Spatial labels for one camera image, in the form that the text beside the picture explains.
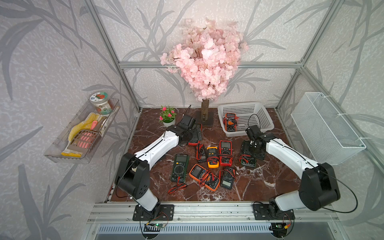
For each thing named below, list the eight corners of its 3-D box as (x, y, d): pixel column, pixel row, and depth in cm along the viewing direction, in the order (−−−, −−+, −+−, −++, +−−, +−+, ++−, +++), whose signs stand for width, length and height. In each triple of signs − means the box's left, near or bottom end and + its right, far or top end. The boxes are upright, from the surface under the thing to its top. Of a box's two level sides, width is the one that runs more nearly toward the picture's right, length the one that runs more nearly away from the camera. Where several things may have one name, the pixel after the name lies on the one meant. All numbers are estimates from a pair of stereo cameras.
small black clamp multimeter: (195, 163, 92) (195, 160, 89) (196, 146, 100) (195, 143, 97) (206, 163, 92) (206, 160, 89) (205, 146, 100) (206, 143, 97)
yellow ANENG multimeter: (206, 168, 90) (206, 165, 87) (206, 149, 98) (206, 146, 95) (219, 168, 90) (219, 165, 87) (217, 149, 98) (218, 146, 95)
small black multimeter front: (221, 189, 82) (221, 186, 79) (219, 169, 89) (220, 166, 86) (235, 189, 82) (236, 186, 79) (232, 169, 90) (234, 166, 86)
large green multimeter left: (171, 181, 85) (170, 180, 83) (174, 155, 95) (174, 154, 93) (187, 181, 85) (187, 180, 83) (189, 155, 95) (188, 154, 94)
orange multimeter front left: (188, 174, 86) (188, 173, 84) (195, 164, 90) (195, 162, 88) (214, 191, 80) (214, 190, 78) (220, 179, 84) (221, 178, 82)
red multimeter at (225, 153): (219, 168, 90) (220, 164, 86) (218, 144, 101) (218, 140, 97) (234, 168, 90) (235, 164, 86) (230, 144, 101) (231, 140, 97)
